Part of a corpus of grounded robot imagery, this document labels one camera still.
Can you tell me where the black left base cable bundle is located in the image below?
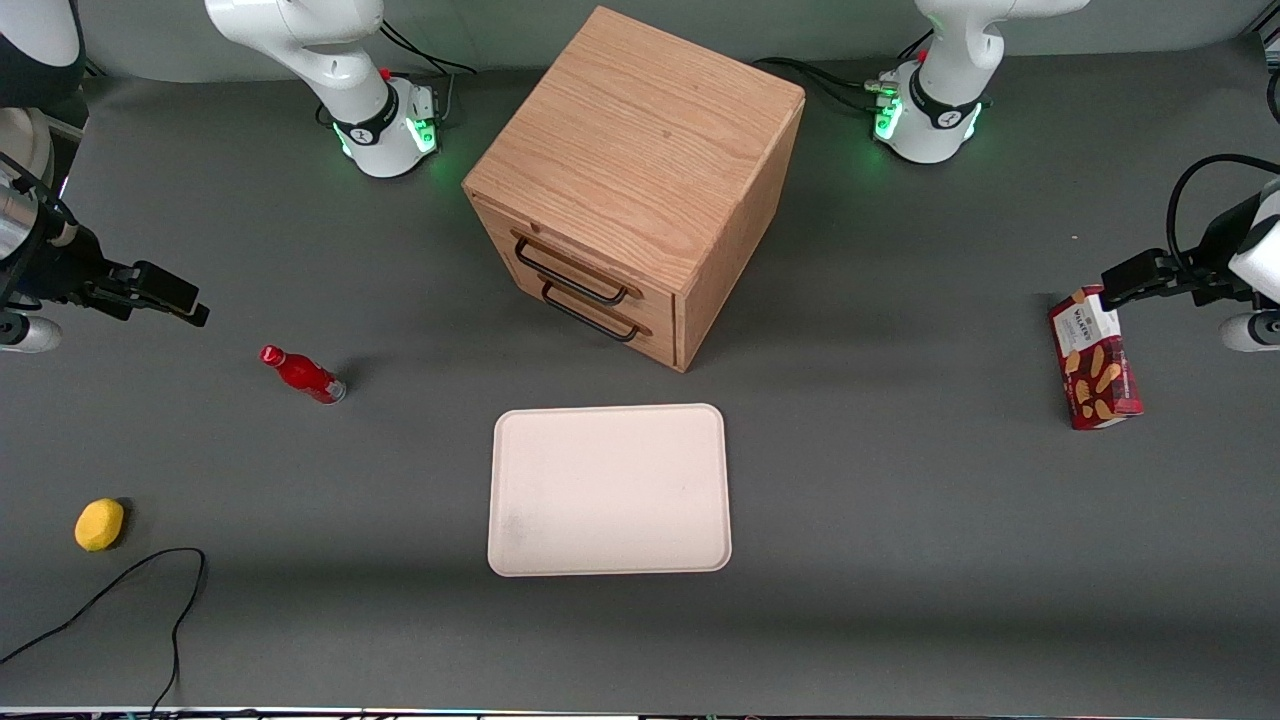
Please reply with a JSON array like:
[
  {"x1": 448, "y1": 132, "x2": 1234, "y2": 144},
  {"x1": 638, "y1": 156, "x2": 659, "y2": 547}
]
[{"x1": 752, "y1": 30, "x2": 933, "y2": 116}]

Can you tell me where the wooden drawer with long handle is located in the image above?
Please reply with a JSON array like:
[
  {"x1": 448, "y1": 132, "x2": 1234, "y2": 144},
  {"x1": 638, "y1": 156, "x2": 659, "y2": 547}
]
[{"x1": 472, "y1": 196, "x2": 680, "y2": 336}]

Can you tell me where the red plastic bottle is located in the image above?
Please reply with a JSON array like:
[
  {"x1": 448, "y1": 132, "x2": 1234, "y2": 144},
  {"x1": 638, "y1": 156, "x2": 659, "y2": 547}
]
[{"x1": 259, "y1": 344, "x2": 348, "y2": 405}]

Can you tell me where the wooden drawer with short handle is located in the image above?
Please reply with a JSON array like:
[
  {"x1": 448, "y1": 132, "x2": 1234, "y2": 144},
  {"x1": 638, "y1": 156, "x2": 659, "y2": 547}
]
[{"x1": 500, "y1": 262, "x2": 680, "y2": 369}]

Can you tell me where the black left arm wrist cable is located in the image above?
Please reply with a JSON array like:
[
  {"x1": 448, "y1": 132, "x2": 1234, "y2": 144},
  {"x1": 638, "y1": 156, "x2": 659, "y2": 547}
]
[{"x1": 1165, "y1": 153, "x2": 1280, "y2": 283}]

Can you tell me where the black right base cable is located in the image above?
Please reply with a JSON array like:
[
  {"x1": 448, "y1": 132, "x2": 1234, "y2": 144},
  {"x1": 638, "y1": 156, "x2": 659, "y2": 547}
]
[{"x1": 378, "y1": 18, "x2": 479, "y2": 126}]

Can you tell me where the oak wooden drawer cabinet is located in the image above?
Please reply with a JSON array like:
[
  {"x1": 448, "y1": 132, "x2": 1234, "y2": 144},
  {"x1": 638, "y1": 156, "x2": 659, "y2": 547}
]
[{"x1": 462, "y1": 5, "x2": 807, "y2": 374}]

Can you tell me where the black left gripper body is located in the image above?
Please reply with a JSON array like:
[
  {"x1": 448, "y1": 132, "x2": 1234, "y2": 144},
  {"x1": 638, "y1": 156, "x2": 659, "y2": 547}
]
[{"x1": 1188, "y1": 194, "x2": 1265, "y2": 303}]

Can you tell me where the black arm wrist cable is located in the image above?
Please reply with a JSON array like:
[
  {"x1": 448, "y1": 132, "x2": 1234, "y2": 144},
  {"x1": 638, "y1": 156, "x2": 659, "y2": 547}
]
[
  {"x1": 1165, "y1": 153, "x2": 1280, "y2": 283},
  {"x1": 0, "y1": 150, "x2": 77, "y2": 246}
]

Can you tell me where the cream rectangular tray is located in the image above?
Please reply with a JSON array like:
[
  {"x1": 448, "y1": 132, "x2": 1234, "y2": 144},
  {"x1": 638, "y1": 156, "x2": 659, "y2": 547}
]
[{"x1": 487, "y1": 403, "x2": 733, "y2": 578}]

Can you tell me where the thin black loose cable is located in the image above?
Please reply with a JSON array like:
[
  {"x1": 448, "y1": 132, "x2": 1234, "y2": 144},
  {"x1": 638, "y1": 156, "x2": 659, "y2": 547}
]
[{"x1": 0, "y1": 547, "x2": 208, "y2": 717}]

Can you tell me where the red shortbread cookie box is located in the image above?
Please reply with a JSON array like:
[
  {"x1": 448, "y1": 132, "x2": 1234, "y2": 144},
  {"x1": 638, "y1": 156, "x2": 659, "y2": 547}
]
[{"x1": 1048, "y1": 285, "x2": 1144, "y2": 431}]

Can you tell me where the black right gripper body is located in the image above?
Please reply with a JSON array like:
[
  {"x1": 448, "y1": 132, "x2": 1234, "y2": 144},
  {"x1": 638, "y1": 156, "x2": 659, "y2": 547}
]
[{"x1": 38, "y1": 224, "x2": 139, "y2": 323}]

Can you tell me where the short black metal drawer handle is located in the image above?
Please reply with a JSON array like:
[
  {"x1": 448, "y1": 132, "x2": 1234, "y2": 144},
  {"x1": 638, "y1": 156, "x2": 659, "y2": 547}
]
[{"x1": 540, "y1": 278, "x2": 653, "y2": 344}]

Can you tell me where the black right arm wrist cable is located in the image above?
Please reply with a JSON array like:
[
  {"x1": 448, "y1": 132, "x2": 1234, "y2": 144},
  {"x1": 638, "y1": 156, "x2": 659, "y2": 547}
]
[{"x1": 0, "y1": 150, "x2": 77, "y2": 246}]

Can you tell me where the long black metal drawer handle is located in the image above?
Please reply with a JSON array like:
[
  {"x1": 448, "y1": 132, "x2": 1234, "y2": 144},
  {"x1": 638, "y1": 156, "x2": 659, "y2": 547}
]
[{"x1": 512, "y1": 230, "x2": 643, "y2": 307}]

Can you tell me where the yellow lemon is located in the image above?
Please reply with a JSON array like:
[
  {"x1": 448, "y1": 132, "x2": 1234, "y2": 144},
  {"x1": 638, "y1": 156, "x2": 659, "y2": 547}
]
[{"x1": 74, "y1": 498, "x2": 126, "y2": 553}]

